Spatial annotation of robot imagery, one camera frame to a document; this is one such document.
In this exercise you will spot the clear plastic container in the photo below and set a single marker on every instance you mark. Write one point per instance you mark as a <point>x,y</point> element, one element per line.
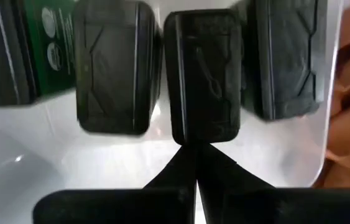
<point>53,161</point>

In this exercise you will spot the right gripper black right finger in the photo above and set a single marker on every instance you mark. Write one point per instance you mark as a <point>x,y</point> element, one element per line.
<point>271,207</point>

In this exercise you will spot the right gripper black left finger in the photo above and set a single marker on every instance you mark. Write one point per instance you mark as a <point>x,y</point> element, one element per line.
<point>115,207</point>

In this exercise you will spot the black square spice bottle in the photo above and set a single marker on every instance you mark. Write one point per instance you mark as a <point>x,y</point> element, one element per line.
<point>286,56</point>
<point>115,68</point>
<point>204,77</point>
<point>3,53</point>

